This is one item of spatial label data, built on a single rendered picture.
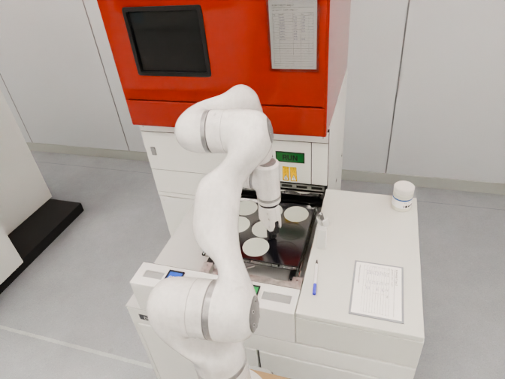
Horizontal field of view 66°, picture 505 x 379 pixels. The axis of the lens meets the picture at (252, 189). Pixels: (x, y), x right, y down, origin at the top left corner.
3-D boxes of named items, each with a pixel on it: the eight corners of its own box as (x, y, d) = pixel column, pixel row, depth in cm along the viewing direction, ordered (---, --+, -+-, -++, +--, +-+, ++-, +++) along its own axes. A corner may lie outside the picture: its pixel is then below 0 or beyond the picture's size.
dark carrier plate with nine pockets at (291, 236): (236, 198, 171) (236, 196, 171) (314, 207, 161) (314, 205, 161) (207, 253, 145) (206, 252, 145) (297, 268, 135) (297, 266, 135)
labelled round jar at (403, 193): (391, 199, 150) (394, 179, 144) (410, 201, 148) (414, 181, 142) (391, 210, 144) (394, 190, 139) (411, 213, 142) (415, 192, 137)
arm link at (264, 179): (250, 198, 134) (276, 202, 131) (246, 166, 126) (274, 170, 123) (258, 185, 140) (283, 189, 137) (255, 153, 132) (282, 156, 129)
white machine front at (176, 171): (161, 192, 193) (140, 118, 169) (327, 211, 170) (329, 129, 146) (158, 195, 190) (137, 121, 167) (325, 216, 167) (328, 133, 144)
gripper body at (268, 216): (252, 195, 139) (255, 219, 146) (265, 210, 131) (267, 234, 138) (271, 188, 141) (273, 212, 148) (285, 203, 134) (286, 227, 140)
